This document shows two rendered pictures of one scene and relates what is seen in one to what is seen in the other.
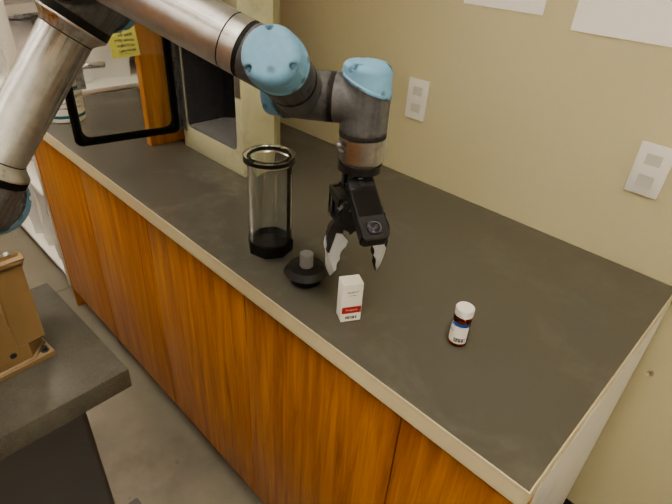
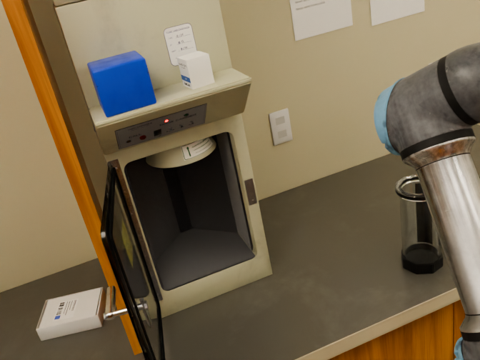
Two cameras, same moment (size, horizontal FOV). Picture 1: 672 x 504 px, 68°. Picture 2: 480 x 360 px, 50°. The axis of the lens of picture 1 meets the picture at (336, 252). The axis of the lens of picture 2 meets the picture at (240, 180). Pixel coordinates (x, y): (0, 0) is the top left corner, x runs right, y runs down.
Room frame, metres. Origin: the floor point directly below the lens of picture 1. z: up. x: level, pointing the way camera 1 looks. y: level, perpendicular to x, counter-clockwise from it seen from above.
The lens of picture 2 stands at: (0.76, 1.26, 1.79)
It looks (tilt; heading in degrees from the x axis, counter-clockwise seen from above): 26 degrees down; 302
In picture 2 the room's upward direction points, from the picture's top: 12 degrees counter-clockwise
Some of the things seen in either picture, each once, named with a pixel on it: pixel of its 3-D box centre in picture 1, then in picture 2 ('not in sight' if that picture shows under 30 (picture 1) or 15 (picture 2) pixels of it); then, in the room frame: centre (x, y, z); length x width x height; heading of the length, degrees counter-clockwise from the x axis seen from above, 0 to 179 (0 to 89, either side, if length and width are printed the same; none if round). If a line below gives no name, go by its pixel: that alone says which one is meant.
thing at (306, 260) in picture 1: (306, 266); not in sight; (0.85, 0.06, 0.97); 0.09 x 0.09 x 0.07
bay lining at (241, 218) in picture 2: (242, 70); (182, 193); (1.52, 0.31, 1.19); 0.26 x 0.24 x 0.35; 47
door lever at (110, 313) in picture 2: not in sight; (118, 301); (1.41, 0.72, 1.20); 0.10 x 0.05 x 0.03; 127
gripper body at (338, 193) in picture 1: (356, 192); not in sight; (0.77, -0.03, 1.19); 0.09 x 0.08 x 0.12; 18
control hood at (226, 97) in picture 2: not in sight; (174, 116); (1.39, 0.44, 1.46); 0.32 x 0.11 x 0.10; 47
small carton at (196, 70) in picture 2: not in sight; (196, 69); (1.35, 0.39, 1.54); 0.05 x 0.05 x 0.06; 54
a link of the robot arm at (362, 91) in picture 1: (363, 99); not in sight; (0.76, -0.03, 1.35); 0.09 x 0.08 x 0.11; 81
